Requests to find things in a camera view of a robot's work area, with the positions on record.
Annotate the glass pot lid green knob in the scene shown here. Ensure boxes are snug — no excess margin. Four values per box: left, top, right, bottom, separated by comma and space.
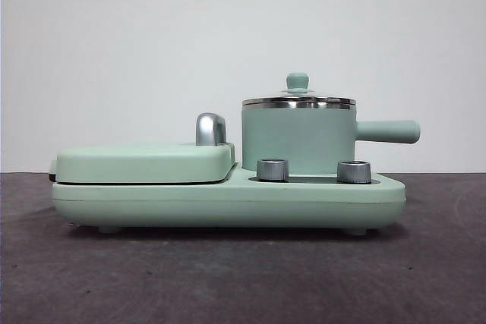
241, 71, 356, 109

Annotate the mint green griddle lid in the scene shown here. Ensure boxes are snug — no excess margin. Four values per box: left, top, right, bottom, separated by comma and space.
48, 141, 237, 184

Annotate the silver control knob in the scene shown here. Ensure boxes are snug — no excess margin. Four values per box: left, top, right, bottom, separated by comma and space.
256, 158, 289, 181
336, 159, 372, 184

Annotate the mint green breakfast machine base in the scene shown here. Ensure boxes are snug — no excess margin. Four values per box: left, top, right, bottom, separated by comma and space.
51, 160, 406, 234

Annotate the chrome griddle lid handle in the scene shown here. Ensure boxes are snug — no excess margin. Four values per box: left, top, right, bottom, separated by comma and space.
195, 112, 229, 146

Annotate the mint green handled pot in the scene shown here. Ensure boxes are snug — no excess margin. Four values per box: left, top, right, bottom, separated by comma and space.
241, 102, 421, 173

